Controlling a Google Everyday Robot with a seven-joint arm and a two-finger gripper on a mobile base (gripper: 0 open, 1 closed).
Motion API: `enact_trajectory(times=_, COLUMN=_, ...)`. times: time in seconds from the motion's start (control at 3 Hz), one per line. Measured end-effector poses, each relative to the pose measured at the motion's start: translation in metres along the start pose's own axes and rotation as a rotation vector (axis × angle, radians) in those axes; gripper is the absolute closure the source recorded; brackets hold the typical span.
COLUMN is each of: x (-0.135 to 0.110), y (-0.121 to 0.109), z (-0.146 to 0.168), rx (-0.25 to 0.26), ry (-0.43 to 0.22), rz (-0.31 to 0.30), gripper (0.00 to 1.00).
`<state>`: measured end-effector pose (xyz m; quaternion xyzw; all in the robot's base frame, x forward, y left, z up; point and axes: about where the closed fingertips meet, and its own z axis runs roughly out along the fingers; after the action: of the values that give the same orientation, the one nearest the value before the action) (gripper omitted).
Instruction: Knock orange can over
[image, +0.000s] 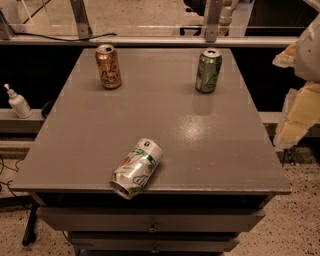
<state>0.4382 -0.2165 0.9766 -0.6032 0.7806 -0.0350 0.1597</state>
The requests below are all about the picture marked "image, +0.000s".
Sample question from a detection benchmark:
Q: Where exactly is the metal bracket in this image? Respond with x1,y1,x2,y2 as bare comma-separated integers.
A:
205,0,223,43
70,0,93,40

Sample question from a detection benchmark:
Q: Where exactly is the white pump bottle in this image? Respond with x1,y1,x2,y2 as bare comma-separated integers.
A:
4,84,32,119

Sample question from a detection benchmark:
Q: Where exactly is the black cable on floor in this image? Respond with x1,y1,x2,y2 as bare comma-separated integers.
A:
0,154,31,211

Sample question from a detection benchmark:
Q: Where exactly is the white lying soda can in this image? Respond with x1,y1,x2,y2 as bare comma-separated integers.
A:
110,138,163,200

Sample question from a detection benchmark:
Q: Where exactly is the metal bracket right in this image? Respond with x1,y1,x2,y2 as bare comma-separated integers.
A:
205,0,223,43

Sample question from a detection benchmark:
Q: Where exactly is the grey drawer cabinet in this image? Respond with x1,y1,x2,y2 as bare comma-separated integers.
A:
13,48,291,256

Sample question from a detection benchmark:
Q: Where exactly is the green soda can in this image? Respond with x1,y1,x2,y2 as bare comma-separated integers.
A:
195,48,222,93

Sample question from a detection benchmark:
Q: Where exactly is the orange LaCroix can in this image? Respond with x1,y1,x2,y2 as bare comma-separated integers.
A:
95,44,122,89

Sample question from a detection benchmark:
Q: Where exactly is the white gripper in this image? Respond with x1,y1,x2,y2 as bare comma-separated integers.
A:
272,14,320,150

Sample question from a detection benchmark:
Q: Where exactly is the black cable on ledge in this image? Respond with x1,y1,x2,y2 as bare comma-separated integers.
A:
9,30,118,43

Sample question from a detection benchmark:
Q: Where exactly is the metal bracket left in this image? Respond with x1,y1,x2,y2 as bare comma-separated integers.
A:
70,0,93,40

